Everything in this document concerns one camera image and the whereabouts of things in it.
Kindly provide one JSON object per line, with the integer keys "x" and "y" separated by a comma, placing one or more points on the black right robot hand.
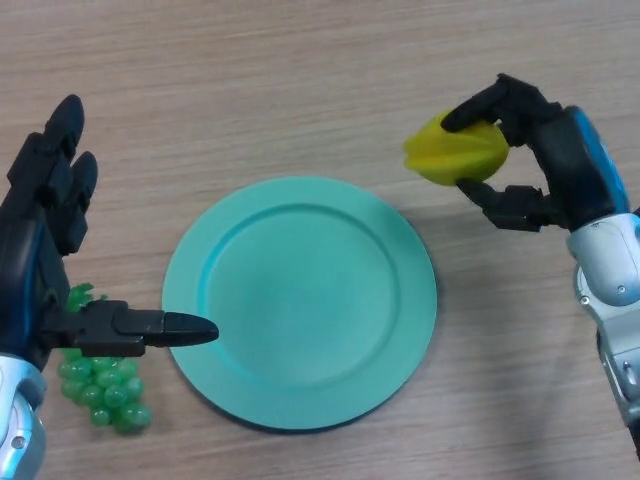
{"x": 570, "y": 165}

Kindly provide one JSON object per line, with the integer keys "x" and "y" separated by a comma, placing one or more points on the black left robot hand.
{"x": 25, "y": 260}

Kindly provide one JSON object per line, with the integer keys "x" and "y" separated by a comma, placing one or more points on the yellow starfruit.
{"x": 460, "y": 155}

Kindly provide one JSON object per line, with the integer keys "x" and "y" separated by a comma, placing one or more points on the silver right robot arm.
{"x": 605, "y": 260}

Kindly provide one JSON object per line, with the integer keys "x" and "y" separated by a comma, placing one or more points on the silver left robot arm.
{"x": 17, "y": 415}

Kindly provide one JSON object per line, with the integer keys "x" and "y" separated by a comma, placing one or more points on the green round plate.
{"x": 300, "y": 325}

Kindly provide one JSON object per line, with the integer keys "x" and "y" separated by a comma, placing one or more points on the green grape bunch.
{"x": 110, "y": 395}

